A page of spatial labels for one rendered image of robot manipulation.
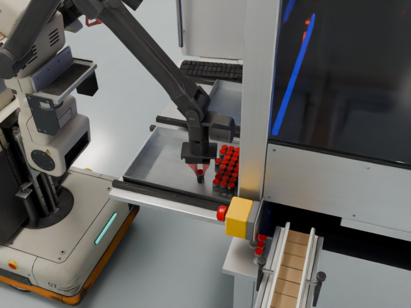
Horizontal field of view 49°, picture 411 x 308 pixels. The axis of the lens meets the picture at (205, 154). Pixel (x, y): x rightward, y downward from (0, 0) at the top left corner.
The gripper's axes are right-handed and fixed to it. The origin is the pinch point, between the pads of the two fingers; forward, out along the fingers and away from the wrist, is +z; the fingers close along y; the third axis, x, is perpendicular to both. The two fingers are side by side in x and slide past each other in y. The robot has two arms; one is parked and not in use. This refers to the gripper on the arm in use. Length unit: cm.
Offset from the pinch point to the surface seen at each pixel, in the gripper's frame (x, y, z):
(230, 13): 88, 7, -11
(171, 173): 3.5, -9.4, 3.9
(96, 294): 13, -52, 92
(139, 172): 3.6, -19.4, 3.9
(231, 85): 51, 8, 2
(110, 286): 18, -46, 92
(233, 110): 37.4, 9.3, 3.8
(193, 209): -10.9, -1.2, 4.3
